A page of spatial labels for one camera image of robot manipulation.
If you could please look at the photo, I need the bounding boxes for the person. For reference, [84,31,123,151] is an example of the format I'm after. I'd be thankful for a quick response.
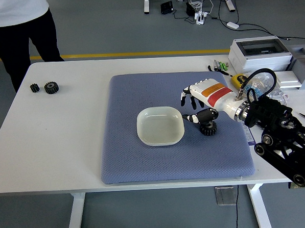
[0,0,66,93]

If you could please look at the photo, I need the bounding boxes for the white adapter brick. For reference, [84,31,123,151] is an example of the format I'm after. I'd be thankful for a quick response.
[225,20,240,31]

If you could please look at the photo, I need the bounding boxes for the grey hollow printed block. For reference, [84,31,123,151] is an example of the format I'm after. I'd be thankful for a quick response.
[286,44,305,78]

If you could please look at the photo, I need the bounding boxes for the white table leg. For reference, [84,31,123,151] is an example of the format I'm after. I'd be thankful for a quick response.
[247,183,273,228]
[64,193,88,228]

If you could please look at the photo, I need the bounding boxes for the black box on floor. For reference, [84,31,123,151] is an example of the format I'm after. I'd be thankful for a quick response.
[160,1,175,15]

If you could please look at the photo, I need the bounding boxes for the white floor cable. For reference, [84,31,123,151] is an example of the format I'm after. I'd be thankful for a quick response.
[189,0,216,17]

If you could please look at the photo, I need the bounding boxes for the large black gear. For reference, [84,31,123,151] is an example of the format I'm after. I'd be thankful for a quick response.
[199,120,218,137]
[43,81,60,95]

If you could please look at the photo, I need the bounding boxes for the white flat switch box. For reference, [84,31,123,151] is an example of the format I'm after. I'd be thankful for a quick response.
[274,70,302,89]

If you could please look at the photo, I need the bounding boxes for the blue-grey textured mat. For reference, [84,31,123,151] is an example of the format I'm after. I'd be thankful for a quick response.
[95,67,256,186]

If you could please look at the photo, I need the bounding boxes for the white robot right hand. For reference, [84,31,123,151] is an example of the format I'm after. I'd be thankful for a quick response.
[179,76,243,125]

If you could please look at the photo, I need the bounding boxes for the black hanging cable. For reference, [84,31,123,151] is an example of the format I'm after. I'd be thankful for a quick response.
[232,185,241,228]

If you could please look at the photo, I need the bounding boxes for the white power strip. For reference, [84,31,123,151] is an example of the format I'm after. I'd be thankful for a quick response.
[194,11,209,26]

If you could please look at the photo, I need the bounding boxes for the yellow tape measure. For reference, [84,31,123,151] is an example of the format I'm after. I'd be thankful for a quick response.
[229,73,249,90]

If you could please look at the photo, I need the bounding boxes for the white electrical enclosure box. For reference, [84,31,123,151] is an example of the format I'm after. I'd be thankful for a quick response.
[226,35,294,74]

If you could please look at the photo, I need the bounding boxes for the clear plastic bracket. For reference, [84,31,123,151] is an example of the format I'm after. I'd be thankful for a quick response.
[214,185,237,207]

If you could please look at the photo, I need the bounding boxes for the green and silver clips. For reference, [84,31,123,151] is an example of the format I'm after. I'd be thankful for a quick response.
[207,59,229,73]

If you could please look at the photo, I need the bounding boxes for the clear plastic bag of parts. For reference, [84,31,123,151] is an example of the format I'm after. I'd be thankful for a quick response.
[242,71,290,106]

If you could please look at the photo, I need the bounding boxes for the black floor cable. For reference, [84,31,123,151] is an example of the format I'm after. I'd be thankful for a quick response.
[218,0,305,48]

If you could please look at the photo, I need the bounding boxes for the blue and white card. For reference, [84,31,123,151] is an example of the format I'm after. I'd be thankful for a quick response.
[241,123,256,146]

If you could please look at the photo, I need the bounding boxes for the white square dish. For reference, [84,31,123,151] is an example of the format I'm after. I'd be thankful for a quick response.
[135,105,186,148]

